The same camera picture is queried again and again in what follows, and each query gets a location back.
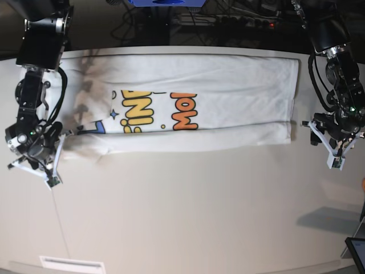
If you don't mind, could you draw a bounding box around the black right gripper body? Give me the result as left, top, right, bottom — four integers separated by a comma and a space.
18, 122, 63, 171

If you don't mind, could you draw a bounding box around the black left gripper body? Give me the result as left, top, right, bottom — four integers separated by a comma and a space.
312, 113, 361, 148

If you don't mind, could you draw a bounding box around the white printed T-shirt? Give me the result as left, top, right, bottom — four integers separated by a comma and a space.
58, 54, 299, 158

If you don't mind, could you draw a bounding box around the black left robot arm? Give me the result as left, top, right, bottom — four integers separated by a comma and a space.
291, 1, 364, 148

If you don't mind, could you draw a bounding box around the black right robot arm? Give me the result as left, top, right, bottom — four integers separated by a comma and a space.
5, 1, 74, 170

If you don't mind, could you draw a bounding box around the laptop with dark screen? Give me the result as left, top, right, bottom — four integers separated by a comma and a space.
341, 205, 364, 274

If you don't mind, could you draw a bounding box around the white paper label strip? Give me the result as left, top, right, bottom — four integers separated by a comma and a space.
39, 256, 106, 273

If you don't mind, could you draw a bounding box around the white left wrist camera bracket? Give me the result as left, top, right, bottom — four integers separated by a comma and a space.
302, 119, 364, 170

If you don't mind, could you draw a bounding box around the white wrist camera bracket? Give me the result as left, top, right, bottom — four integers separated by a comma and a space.
7, 130, 74, 190
302, 119, 364, 170

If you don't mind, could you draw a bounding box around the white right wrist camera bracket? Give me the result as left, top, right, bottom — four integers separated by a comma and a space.
7, 130, 74, 190

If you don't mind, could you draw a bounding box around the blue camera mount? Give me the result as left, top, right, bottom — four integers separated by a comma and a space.
129, 0, 205, 7

